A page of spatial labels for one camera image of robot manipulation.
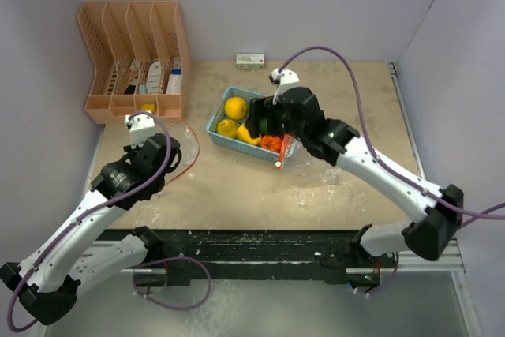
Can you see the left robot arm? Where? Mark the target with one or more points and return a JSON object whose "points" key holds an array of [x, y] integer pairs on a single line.
{"points": [[49, 282]]}

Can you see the orange plastic file organizer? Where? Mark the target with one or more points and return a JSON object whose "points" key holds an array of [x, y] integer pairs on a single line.
{"points": [[140, 53]]}

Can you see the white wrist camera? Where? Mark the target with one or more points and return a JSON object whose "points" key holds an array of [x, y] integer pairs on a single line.
{"points": [[141, 126], [284, 80]]}

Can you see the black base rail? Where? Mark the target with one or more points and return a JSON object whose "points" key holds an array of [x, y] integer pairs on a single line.
{"points": [[330, 256]]}

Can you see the small orange pumpkin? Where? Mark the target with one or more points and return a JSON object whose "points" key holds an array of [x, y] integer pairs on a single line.
{"points": [[271, 143]]}

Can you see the green orange fruit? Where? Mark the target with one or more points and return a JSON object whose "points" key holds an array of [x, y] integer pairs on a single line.
{"points": [[263, 126]]}

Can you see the white striped packet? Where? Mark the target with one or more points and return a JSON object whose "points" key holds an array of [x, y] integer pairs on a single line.
{"points": [[154, 78]]}

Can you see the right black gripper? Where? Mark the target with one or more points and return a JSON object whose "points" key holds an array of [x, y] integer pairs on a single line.
{"points": [[259, 109]]}

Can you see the yellow bell pepper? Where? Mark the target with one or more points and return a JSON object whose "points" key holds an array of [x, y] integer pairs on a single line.
{"points": [[244, 135]]}

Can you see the blue plastic basket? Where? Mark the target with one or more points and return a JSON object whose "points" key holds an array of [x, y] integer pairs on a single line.
{"points": [[236, 144]]}

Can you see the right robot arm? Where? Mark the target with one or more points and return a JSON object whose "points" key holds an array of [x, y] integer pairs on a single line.
{"points": [[430, 223]]}

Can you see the yellow block in organizer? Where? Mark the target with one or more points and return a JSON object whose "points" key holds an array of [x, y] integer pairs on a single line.
{"points": [[150, 107]]}

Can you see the small white green box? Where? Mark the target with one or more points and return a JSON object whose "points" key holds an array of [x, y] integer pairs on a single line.
{"points": [[250, 61]]}

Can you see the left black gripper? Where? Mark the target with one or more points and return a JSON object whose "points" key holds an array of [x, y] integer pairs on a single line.
{"points": [[132, 151]]}

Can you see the white blue packet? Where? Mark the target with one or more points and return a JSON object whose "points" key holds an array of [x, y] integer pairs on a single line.
{"points": [[175, 78]]}

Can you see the small yellow pear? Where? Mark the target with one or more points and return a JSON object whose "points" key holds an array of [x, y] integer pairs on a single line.
{"points": [[227, 128]]}

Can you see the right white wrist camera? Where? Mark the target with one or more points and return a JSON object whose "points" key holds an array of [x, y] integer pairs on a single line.
{"points": [[284, 80]]}

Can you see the black white packet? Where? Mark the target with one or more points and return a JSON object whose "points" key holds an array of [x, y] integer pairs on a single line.
{"points": [[132, 78]]}

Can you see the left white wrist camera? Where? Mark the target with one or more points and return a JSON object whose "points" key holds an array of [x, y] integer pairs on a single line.
{"points": [[141, 126]]}

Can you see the clear zip bag orange zipper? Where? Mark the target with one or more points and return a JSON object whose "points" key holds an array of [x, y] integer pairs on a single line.
{"points": [[187, 137]]}

